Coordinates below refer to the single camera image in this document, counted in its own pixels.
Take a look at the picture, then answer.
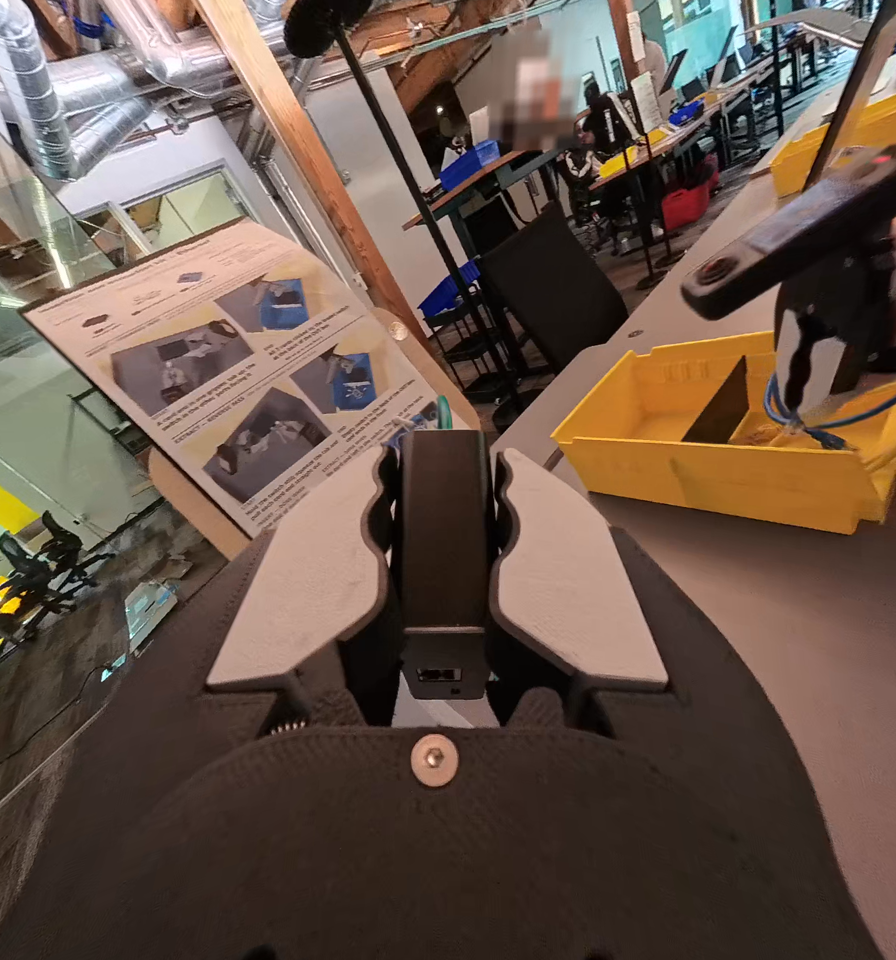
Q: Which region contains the black office chair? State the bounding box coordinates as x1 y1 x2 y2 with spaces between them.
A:
478 198 629 414

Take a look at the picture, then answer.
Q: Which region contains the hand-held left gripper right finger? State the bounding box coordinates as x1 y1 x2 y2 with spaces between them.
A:
489 448 670 691

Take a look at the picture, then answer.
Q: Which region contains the black network switch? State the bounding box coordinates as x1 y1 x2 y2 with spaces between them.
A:
391 429 497 701

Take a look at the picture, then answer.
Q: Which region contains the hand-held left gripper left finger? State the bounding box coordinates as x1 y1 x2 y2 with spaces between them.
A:
206 446 400 691

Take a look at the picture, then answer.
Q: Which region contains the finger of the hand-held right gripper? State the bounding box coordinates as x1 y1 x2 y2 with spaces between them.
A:
796 336 857 421
778 309 816 410

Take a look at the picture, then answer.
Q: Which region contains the wooden top desk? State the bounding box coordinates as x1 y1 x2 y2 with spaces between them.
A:
403 146 569 256

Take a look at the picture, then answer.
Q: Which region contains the cluster of silver ducts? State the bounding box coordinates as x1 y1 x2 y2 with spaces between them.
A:
0 0 314 181

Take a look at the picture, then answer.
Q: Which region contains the blue ethernet cable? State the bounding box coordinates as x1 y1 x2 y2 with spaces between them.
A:
763 367 896 455

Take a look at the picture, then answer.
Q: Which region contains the blue plastic bin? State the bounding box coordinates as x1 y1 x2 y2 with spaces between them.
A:
440 138 512 192
418 258 486 316

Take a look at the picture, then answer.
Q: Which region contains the grey slanted board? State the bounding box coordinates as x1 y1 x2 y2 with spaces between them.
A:
802 0 896 190

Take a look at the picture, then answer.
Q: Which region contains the dark bin divider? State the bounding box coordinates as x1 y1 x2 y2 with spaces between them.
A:
682 356 750 444

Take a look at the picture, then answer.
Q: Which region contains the printed instruction poster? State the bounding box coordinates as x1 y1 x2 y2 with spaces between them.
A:
20 217 494 560

